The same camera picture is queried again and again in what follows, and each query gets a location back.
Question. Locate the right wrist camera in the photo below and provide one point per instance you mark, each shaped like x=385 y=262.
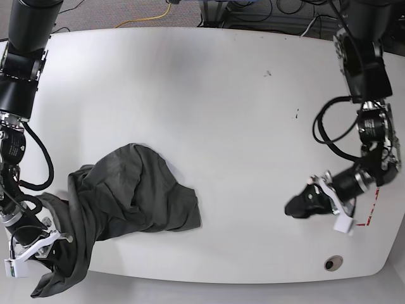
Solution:
x=16 y=268

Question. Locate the red tape rectangle marking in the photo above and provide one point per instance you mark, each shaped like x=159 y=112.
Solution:
x=365 y=207

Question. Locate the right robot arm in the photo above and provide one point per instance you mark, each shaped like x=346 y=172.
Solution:
x=22 y=62

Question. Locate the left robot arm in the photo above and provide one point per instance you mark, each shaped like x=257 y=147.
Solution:
x=359 y=47

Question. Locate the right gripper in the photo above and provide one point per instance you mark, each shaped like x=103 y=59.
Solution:
x=33 y=237

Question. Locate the right table cable grommet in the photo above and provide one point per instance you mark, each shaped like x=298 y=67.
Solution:
x=333 y=263

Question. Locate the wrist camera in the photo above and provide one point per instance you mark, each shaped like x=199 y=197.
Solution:
x=344 y=224
x=16 y=268

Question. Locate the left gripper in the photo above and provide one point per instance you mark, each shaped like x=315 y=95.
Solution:
x=319 y=197

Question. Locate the dark grey t-shirt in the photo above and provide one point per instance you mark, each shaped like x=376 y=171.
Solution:
x=129 y=190

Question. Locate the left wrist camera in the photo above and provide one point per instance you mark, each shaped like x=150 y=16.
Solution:
x=344 y=224

